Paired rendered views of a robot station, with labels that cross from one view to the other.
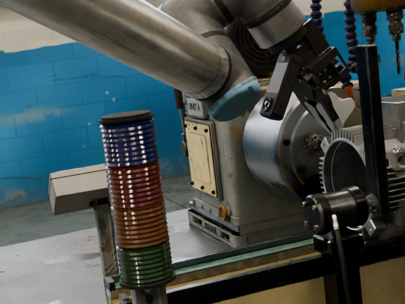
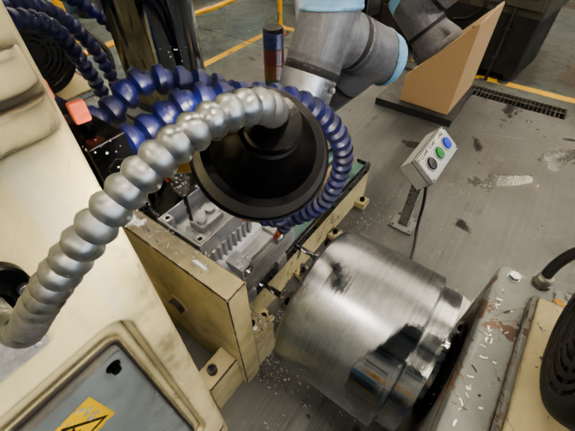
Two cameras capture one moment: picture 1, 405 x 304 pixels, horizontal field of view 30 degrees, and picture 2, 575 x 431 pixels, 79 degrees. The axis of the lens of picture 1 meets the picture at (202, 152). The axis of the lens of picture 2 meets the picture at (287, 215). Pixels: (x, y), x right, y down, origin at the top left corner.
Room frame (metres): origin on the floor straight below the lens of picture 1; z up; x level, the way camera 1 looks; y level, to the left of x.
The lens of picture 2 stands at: (1.71, -0.48, 1.57)
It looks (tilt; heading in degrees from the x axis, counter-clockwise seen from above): 47 degrees down; 146
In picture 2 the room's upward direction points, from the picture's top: straight up
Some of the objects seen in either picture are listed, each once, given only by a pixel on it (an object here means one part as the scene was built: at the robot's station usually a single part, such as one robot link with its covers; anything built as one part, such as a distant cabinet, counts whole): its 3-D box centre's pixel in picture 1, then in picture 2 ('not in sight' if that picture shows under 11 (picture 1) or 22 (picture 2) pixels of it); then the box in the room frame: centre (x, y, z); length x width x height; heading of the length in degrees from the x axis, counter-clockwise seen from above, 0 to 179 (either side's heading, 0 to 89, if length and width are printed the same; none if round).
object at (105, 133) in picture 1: (129, 142); (273, 38); (0.82, 0.08, 1.19); 0.06 x 0.06 x 0.04
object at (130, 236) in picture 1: (140, 221); (274, 69); (0.82, 0.08, 1.10); 0.06 x 0.06 x 0.04
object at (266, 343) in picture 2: not in sight; (253, 335); (1.41, -0.36, 0.86); 0.07 x 0.06 x 0.12; 19
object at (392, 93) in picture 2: not in sight; (424, 96); (0.87, 0.81, 0.82); 0.32 x 0.32 x 0.03; 21
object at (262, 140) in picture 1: (300, 141); (393, 340); (1.61, -0.21, 1.04); 0.37 x 0.25 x 0.25; 19
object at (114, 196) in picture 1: (134, 181); (273, 54); (0.82, 0.08, 1.14); 0.06 x 0.06 x 0.04
